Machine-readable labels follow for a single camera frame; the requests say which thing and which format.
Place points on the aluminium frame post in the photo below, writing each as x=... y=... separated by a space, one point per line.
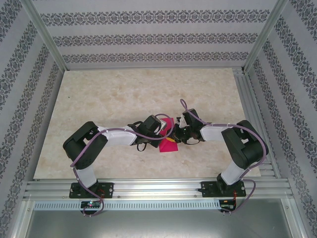
x=44 y=34
x=265 y=34

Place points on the right aluminium frame post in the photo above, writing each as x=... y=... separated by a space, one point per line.
x=265 y=34

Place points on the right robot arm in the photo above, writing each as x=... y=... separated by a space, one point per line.
x=245 y=148

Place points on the left circuit board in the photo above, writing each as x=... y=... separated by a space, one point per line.
x=90 y=204

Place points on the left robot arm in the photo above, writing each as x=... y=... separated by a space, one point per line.
x=84 y=148

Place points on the aluminium side rail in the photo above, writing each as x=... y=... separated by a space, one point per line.
x=244 y=86

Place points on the left aluminium frame post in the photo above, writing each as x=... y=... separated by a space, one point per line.
x=44 y=34

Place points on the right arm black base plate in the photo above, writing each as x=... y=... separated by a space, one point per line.
x=206 y=188

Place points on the right circuit board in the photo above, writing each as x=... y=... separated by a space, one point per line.
x=226 y=205

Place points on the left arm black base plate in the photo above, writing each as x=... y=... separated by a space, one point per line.
x=109 y=189

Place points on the circuit board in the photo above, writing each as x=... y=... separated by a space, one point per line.
x=226 y=205
x=90 y=204

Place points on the long aluminium mounting rail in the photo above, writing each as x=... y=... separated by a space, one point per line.
x=153 y=188

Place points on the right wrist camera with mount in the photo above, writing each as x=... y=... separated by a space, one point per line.
x=182 y=121

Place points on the pink square paper sheet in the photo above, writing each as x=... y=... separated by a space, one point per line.
x=169 y=147

